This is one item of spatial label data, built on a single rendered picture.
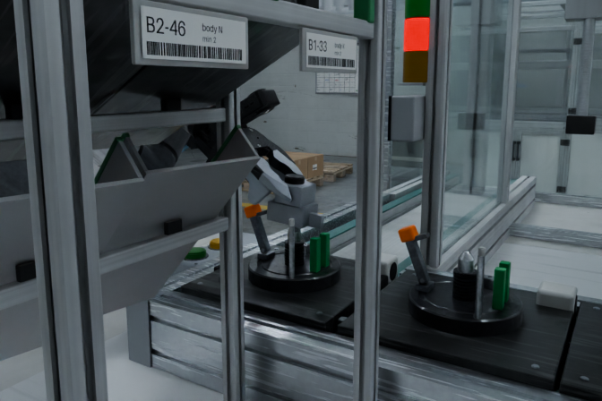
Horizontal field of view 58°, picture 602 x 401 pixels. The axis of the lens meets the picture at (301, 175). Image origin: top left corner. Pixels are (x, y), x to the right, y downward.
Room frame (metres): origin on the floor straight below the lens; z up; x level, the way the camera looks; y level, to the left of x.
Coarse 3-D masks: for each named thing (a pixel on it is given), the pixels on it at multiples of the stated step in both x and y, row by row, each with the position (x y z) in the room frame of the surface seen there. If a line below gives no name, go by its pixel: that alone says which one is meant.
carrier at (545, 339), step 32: (480, 256) 0.59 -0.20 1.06; (384, 288) 0.74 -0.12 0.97; (416, 288) 0.68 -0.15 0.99; (448, 288) 0.68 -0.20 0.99; (480, 288) 0.59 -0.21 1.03; (512, 288) 0.74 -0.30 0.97; (544, 288) 0.68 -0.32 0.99; (576, 288) 0.69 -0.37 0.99; (352, 320) 0.63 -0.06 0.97; (384, 320) 0.63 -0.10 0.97; (416, 320) 0.63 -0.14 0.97; (448, 320) 0.60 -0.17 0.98; (480, 320) 0.59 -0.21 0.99; (512, 320) 0.60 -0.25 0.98; (544, 320) 0.63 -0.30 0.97; (416, 352) 0.56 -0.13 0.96; (448, 352) 0.55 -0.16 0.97; (480, 352) 0.55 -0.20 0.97; (512, 352) 0.55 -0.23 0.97; (544, 352) 0.55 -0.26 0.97; (544, 384) 0.50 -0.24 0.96
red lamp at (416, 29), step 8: (408, 24) 0.88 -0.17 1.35; (416, 24) 0.87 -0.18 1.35; (424, 24) 0.86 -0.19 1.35; (408, 32) 0.88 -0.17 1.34; (416, 32) 0.87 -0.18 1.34; (424, 32) 0.86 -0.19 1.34; (408, 40) 0.87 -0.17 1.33; (416, 40) 0.87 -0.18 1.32; (424, 40) 0.86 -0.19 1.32; (408, 48) 0.87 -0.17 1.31; (416, 48) 0.87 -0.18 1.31; (424, 48) 0.86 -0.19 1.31
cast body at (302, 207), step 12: (288, 180) 0.78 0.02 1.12; (300, 180) 0.78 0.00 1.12; (300, 192) 0.76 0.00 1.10; (312, 192) 0.78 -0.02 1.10; (276, 204) 0.78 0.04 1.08; (288, 204) 0.77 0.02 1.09; (300, 204) 0.76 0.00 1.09; (312, 204) 0.78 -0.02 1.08; (276, 216) 0.78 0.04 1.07; (288, 216) 0.77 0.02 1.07; (300, 216) 0.76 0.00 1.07; (312, 216) 0.77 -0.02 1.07
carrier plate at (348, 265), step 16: (256, 256) 0.88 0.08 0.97; (336, 256) 0.88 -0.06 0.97; (352, 272) 0.80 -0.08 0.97; (192, 288) 0.74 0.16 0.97; (208, 288) 0.74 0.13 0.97; (256, 288) 0.74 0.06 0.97; (336, 288) 0.74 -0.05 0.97; (352, 288) 0.74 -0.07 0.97; (256, 304) 0.68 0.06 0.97; (272, 304) 0.68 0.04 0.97; (288, 304) 0.68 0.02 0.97; (304, 304) 0.68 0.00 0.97; (320, 304) 0.68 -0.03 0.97; (336, 304) 0.68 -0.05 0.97; (352, 304) 0.69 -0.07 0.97; (288, 320) 0.65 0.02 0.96; (304, 320) 0.64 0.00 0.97; (320, 320) 0.63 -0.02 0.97; (336, 320) 0.65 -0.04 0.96
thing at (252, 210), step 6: (258, 204) 0.83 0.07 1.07; (246, 210) 0.82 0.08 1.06; (252, 210) 0.82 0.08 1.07; (258, 210) 0.82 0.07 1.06; (264, 210) 0.81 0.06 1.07; (246, 216) 0.82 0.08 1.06; (252, 216) 0.82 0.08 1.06; (258, 216) 0.81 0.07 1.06; (252, 222) 0.82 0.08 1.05; (258, 222) 0.82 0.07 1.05; (258, 228) 0.81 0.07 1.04; (258, 234) 0.81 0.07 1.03; (264, 234) 0.82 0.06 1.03; (258, 240) 0.81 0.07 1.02; (264, 240) 0.81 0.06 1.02; (264, 246) 0.81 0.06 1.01; (270, 246) 0.82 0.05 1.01
